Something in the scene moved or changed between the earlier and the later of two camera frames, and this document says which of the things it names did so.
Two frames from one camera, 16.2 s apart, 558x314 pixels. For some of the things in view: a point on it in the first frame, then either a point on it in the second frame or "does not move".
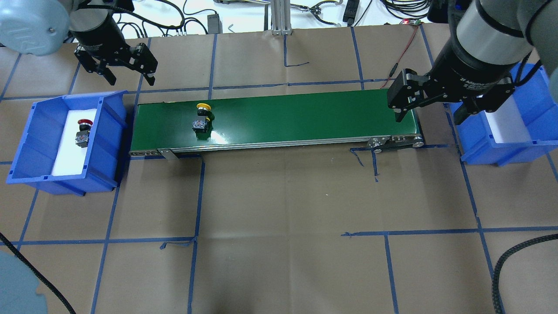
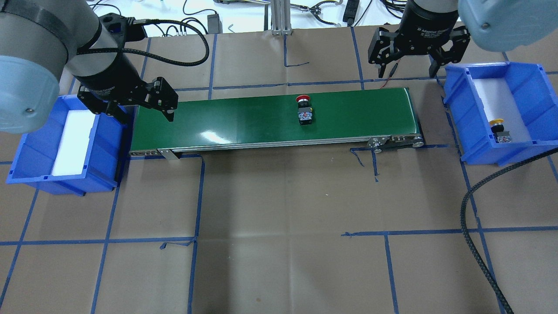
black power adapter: x=215 y=25 does not move
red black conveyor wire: x=395 y=66 does not move
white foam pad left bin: x=71 y=157 does not move
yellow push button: x=202 y=126 → x=497 y=127
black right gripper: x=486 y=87 → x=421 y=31
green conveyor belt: x=353 y=121 does not move
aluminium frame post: x=280 y=17 does not move
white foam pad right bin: x=506 y=123 does not move
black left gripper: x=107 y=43 → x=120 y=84
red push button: x=83 y=135 → x=305 y=111
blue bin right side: x=533 y=93 does not move
